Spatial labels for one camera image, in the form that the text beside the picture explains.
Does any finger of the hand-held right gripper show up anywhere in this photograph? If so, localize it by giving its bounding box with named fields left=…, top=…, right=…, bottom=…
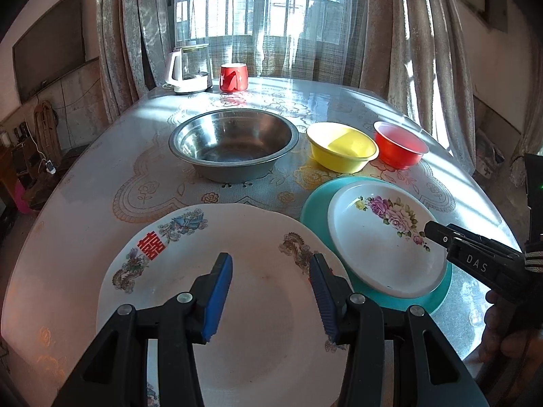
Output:
left=424, top=219, right=533, bottom=304

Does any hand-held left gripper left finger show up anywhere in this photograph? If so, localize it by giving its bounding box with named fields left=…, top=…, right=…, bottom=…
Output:
left=51, top=252, right=234, bottom=407

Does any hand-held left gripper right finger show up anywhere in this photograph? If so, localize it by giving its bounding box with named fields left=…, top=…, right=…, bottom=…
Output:
left=309, top=253, right=488, bottom=407

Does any large white dragon print plate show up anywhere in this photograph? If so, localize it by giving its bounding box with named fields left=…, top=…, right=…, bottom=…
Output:
left=97, top=203, right=353, bottom=407

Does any white floral plate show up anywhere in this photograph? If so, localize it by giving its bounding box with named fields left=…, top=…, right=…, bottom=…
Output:
left=327, top=181, right=449, bottom=298

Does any stainless steel bowl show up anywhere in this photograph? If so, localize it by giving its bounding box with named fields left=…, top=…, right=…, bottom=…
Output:
left=169, top=109, right=300, bottom=183

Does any yellow bowl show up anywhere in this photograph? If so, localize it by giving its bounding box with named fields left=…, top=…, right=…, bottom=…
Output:
left=306, top=122, right=379, bottom=174

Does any person's right hand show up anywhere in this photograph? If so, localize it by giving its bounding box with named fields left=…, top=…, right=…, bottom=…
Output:
left=477, top=292, right=533, bottom=367

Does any teal plate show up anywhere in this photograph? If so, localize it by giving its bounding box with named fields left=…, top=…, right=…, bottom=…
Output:
left=300, top=176, right=453, bottom=311

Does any red bowl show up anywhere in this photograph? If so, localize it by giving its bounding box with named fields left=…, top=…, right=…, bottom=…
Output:
left=373, top=121, right=429, bottom=169

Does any lace patterned tablecloth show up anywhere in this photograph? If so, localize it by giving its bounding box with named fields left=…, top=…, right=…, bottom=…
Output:
left=0, top=77, right=527, bottom=407

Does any grey curtain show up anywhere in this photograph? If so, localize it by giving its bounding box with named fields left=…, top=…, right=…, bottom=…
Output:
left=360, top=0, right=480, bottom=174
left=95, top=0, right=176, bottom=123

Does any dark low table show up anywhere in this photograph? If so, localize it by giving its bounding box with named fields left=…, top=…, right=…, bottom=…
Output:
left=25, top=144, right=90, bottom=213

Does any red mug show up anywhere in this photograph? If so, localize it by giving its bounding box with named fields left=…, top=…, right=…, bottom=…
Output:
left=219, top=63, right=248, bottom=93

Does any pink bin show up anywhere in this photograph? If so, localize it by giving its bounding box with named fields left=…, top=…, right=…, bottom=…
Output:
left=12, top=184, right=32, bottom=215

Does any white electric kettle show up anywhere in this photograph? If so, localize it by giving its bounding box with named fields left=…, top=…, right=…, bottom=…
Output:
left=163, top=44, right=213, bottom=94

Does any wooden chair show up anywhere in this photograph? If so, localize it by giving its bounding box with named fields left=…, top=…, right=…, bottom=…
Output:
left=33, top=101, right=64, bottom=166

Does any sheer white curtain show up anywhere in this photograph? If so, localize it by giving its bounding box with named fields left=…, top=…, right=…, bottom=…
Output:
left=170, top=0, right=370, bottom=88

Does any wall electrical box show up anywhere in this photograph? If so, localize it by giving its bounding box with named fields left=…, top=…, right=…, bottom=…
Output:
left=462, top=0, right=509, bottom=32

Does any wall television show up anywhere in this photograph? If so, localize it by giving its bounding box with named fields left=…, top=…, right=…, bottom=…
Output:
left=12, top=0, right=88, bottom=103

